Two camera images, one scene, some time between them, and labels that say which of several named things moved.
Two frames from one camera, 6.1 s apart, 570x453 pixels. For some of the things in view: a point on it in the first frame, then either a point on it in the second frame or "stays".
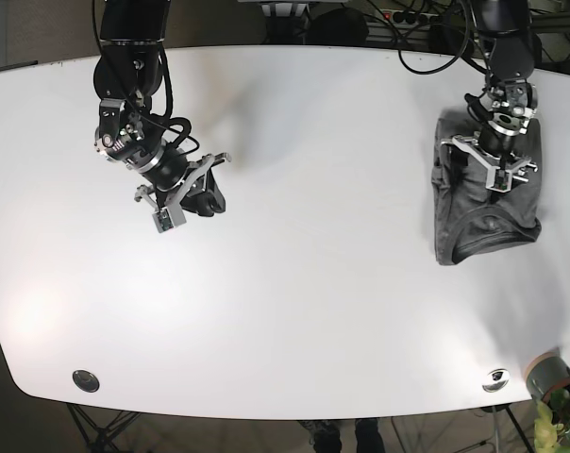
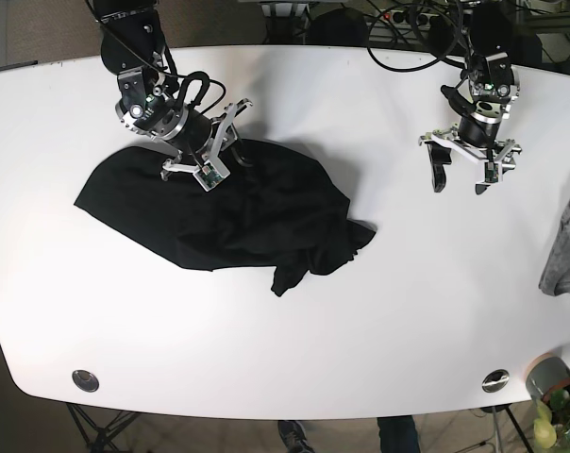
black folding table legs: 100,439 stays
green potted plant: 561,427 stays
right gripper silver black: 173,177 → 200,139
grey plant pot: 547,375 stays
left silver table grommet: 86,380 stays
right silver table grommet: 495,380 stays
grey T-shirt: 467,217 → 565,268
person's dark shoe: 325,435 → 293,437
